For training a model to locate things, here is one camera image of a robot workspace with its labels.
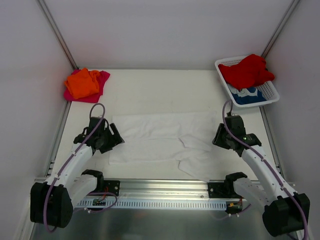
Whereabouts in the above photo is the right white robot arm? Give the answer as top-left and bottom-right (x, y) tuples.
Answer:
(212, 113), (310, 239)

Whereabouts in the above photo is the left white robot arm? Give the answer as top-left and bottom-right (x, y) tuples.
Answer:
(30, 117), (125, 228)

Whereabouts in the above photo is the blue white t shirt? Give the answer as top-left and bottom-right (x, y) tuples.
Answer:
(227, 84), (266, 105)

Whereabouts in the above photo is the white plastic basket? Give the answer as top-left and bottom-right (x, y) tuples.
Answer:
(214, 55), (280, 108)

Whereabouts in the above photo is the red crumpled t shirt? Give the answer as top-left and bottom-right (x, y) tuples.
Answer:
(218, 54), (275, 90)

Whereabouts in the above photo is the orange folded t shirt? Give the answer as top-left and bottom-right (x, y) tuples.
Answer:
(64, 68), (101, 99)

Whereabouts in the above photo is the pink folded t shirt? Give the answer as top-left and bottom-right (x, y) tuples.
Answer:
(63, 68), (111, 103)

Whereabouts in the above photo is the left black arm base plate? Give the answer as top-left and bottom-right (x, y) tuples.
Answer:
(102, 179), (121, 197)

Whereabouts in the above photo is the aluminium front rail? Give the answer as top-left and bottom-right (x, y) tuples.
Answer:
(34, 176), (296, 201)

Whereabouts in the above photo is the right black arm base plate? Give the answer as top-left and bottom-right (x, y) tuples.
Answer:
(207, 182), (240, 199)

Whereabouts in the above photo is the white slotted cable duct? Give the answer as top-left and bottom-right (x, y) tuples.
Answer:
(76, 197), (227, 211)

